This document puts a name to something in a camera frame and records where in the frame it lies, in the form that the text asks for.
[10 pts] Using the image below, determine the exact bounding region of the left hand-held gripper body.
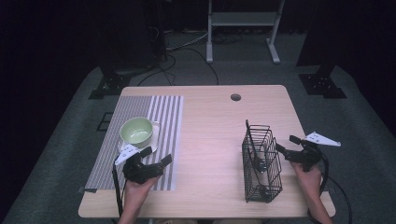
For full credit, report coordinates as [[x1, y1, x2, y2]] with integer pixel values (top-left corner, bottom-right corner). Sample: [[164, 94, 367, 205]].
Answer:
[[114, 145, 164, 185]]

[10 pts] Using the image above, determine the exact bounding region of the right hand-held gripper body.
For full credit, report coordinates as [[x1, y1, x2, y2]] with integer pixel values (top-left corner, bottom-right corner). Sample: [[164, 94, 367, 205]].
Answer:
[[284, 132, 342, 173]]

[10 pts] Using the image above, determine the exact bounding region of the black wire basket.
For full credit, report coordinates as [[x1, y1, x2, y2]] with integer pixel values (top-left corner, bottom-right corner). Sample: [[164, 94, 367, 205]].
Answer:
[[241, 119, 284, 203]]

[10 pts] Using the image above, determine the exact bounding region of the black spoon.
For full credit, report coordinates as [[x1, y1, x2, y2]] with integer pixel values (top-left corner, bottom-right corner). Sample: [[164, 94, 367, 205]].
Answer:
[[259, 183, 275, 200], [247, 123, 269, 174]]

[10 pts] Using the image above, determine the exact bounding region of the person's left hand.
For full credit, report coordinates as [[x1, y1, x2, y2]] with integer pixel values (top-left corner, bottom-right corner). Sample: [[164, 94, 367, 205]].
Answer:
[[124, 175, 161, 208]]

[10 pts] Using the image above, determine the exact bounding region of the person's right hand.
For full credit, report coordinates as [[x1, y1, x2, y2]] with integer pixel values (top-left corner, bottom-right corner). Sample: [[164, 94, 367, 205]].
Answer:
[[290, 161, 322, 200]]

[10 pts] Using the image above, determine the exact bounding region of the white saucer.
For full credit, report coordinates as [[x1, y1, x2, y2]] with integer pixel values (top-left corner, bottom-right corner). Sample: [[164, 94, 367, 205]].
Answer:
[[117, 120, 161, 154]]

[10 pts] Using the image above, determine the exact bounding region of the light green bowl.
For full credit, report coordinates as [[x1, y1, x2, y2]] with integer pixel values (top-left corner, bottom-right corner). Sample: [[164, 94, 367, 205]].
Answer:
[[119, 117, 154, 149]]

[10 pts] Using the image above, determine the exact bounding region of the grey striped placemat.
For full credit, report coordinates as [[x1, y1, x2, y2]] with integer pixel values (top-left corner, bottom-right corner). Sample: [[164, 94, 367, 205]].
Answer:
[[84, 94, 185, 192]]

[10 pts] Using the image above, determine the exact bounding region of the black metal stand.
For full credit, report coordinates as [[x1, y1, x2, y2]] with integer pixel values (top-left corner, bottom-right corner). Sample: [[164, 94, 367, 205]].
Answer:
[[295, 46, 347, 100], [88, 62, 157, 101]]

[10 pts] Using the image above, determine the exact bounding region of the white metal stand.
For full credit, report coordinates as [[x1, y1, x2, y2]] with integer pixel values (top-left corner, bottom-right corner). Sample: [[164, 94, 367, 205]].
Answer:
[[205, 0, 286, 65]]

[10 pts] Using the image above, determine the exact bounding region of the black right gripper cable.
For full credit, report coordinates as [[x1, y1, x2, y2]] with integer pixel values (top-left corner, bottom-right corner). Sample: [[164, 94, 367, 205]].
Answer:
[[307, 153, 353, 224]]

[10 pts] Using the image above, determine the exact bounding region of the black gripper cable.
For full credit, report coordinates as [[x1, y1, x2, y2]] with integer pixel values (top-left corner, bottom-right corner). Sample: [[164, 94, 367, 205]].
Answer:
[[111, 162, 124, 218], [307, 153, 353, 224]]

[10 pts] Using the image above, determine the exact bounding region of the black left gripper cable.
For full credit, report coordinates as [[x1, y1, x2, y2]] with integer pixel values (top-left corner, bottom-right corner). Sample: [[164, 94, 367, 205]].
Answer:
[[111, 162, 124, 218]]

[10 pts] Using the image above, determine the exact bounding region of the black floor cable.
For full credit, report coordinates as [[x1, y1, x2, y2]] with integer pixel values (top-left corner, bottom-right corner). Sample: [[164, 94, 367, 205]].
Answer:
[[136, 46, 219, 87]]

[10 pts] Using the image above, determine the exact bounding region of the grey floor cable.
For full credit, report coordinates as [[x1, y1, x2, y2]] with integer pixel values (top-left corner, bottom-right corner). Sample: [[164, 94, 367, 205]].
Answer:
[[164, 29, 209, 52]]

